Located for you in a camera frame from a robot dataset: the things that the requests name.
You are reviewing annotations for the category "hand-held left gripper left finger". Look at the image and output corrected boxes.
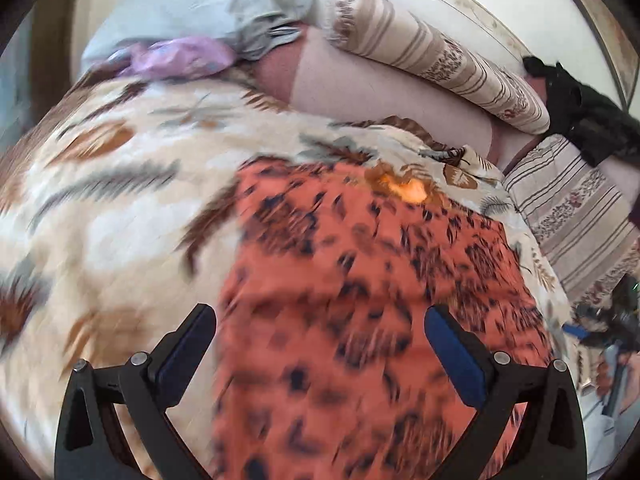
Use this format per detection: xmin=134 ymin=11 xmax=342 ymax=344
xmin=54 ymin=303 xmax=218 ymax=480

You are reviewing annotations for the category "grey cloth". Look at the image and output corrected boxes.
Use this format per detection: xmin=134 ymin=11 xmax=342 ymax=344
xmin=80 ymin=0 xmax=321 ymax=73

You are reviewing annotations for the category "purple cloth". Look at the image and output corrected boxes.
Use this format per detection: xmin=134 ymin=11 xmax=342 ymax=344
xmin=117 ymin=36 xmax=238 ymax=80

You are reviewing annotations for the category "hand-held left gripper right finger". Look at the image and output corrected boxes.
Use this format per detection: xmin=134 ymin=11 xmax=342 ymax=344
xmin=424 ymin=304 xmax=587 ymax=480

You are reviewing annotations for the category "pink bed sheet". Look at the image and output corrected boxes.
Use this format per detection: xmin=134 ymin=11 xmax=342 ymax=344
xmin=252 ymin=25 xmax=546 ymax=171

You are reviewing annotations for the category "leaf-print cream blanket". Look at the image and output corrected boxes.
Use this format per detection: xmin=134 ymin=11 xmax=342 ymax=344
xmin=0 ymin=67 xmax=571 ymax=480

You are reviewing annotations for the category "striped floral bed cover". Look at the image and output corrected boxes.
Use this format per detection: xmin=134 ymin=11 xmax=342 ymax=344
xmin=502 ymin=135 xmax=640 ymax=306

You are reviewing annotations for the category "black garment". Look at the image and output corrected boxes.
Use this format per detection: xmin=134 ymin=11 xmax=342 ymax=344
xmin=522 ymin=55 xmax=640 ymax=168

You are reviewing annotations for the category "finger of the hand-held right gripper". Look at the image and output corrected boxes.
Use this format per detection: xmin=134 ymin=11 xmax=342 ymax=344
xmin=601 ymin=347 xmax=628 ymax=417

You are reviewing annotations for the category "orange floral small garment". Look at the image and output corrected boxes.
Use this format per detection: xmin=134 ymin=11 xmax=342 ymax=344
xmin=210 ymin=157 xmax=556 ymax=480

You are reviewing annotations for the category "striped bolster pillow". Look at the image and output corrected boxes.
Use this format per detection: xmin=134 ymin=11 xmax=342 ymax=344
xmin=325 ymin=0 xmax=551 ymax=136

